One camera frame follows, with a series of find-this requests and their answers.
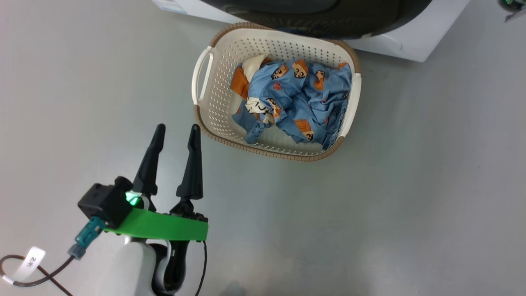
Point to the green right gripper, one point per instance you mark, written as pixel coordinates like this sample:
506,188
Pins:
511,2

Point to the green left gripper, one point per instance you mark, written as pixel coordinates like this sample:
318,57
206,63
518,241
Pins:
164,228

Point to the blue cartoon garment orange trim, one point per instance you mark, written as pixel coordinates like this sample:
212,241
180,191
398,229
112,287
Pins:
263,82

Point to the blue cartoon print garment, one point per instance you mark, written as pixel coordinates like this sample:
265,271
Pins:
324,102

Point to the black round washer door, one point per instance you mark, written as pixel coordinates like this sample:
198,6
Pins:
328,16

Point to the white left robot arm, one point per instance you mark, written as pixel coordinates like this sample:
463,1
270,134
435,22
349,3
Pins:
131,267

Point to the cream perforated laundry basket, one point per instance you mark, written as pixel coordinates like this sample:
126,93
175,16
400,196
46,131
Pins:
222,102

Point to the white washing machine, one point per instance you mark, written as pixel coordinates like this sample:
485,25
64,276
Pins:
411,41

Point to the blue energy label sticker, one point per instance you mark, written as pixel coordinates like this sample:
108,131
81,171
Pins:
168,5

